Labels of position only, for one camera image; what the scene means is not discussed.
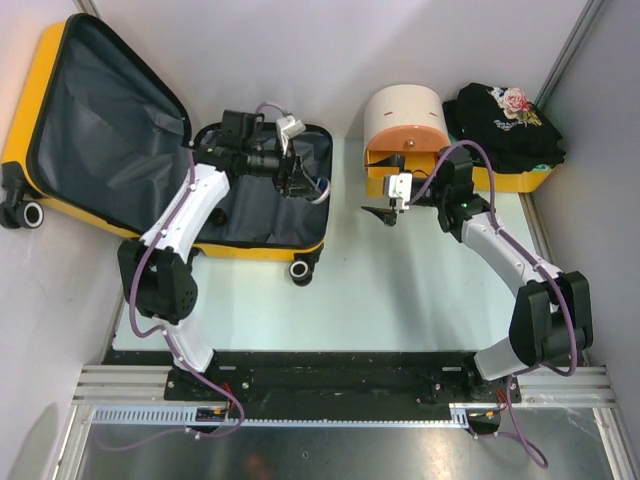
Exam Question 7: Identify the right aluminium corner post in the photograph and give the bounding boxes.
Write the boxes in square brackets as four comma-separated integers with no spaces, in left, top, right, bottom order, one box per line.
[535,0,609,109]

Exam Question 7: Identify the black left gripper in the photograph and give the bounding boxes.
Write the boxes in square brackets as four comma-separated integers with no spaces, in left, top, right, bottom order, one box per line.
[242,137,321,199]

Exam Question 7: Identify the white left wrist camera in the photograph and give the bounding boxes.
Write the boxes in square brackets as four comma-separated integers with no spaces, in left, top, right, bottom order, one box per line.
[275,114,306,156]

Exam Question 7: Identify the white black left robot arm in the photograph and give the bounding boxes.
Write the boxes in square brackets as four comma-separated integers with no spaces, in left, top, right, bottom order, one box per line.
[117,110,331,400]

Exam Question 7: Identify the yellow Pikachu suitcase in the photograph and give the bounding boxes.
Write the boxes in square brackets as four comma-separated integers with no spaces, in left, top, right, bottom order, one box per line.
[1,14,333,286]

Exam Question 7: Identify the left aluminium corner post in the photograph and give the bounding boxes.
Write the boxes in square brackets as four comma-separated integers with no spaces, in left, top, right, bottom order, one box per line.
[73,0,102,19]

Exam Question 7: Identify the white slotted cable duct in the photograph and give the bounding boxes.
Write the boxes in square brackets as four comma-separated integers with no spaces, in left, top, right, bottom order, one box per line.
[93,405,469,428]

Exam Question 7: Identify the dark blue round tin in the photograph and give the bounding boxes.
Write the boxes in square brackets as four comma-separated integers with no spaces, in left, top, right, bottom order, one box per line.
[309,177,331,205]

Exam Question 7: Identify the white pastel mini drawer cabinet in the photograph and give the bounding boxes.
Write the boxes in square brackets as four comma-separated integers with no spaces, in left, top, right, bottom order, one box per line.
[363,84,451,198]

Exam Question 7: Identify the aluminium frame rail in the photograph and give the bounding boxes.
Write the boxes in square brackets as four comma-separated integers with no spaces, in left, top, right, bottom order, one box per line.
[72,365,617,408]

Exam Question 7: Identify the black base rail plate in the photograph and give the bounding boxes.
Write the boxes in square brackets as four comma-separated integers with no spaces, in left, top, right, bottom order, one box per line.
[102,349,586,407]

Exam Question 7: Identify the small dark brown jar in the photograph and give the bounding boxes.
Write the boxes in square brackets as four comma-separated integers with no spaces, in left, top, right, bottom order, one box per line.
[211,208,228,226]

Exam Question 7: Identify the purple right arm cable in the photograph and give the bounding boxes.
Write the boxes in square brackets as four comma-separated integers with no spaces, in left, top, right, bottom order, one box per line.
[409,139,584,469]

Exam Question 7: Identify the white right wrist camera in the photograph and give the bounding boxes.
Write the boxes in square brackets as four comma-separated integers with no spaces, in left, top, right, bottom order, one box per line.
[383,172,413,213]

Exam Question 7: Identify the yellow plastic basket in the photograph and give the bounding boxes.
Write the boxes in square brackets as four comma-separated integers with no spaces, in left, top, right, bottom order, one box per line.
[472,166,554,193]

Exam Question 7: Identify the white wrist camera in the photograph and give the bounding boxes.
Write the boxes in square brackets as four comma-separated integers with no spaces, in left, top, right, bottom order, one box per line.
[383,172,413,213]
[275,114,306,156]

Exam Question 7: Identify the aluminium corner post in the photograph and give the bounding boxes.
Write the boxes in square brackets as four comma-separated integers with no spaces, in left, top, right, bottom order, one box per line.
[535,0,609,109]
[73,0,102,19]

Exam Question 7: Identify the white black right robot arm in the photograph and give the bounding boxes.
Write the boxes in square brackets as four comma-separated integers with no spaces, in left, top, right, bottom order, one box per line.
[364,140,593,401]

